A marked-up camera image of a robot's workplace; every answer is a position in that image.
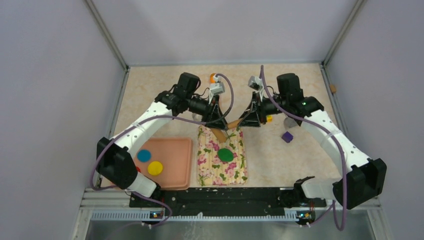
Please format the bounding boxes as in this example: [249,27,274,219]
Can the pink plastic tray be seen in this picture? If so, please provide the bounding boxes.
[133,137,193,190]

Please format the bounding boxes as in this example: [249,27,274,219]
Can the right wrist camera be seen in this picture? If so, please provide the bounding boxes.
[247,75,264,92]

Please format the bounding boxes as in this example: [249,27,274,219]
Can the floral cutting board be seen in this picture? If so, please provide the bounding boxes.
[196,126,248,187]

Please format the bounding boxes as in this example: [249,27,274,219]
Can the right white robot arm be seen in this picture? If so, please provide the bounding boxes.
[239,73,387,210]

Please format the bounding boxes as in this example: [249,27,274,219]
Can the colourful toy block stack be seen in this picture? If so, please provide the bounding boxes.
[266,115,273,123]

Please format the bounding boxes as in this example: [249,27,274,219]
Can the purple cube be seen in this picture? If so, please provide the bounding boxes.
[281,131,294,143]

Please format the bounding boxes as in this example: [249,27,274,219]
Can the round metal cutter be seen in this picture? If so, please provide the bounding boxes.
[192,113,202,122]

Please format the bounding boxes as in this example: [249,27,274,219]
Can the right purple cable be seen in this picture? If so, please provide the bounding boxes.
[259,64,349,232]

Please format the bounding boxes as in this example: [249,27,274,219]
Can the small wooden knob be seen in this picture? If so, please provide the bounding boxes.
[329,84,337,94]

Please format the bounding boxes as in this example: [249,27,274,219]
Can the yellow dough disc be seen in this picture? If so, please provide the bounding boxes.
[147,161,164,176]

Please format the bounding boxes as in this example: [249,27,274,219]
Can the green dough disc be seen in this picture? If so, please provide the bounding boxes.
[217,148,234,163]

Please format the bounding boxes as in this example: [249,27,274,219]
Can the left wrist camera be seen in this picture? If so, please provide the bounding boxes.
[209,75,225,97]

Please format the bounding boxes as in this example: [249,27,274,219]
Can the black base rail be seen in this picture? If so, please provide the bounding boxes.
[129,187,327,221]

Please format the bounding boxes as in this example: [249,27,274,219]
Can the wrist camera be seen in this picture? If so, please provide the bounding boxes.
[209,75,225,97]
[247,75,264,92]

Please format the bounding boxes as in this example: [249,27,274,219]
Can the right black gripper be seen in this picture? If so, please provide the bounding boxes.
[238,92,288,128]

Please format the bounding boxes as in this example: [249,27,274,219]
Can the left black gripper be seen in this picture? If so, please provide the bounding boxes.
[185,93,228,130]

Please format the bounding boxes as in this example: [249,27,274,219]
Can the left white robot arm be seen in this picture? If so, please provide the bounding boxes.
[90,72,234,207]

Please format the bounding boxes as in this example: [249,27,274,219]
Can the orange toy microphone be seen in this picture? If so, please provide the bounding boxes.
[209,73,219,84]

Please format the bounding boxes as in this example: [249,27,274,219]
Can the blue dough disc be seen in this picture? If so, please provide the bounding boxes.
[136,149,152,163]

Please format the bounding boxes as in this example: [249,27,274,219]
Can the metal spatula wooden handle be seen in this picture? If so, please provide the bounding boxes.
[283,117,299,131]

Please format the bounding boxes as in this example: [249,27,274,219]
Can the wooden double-ended roller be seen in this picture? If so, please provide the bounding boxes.
[210,118,242,143]

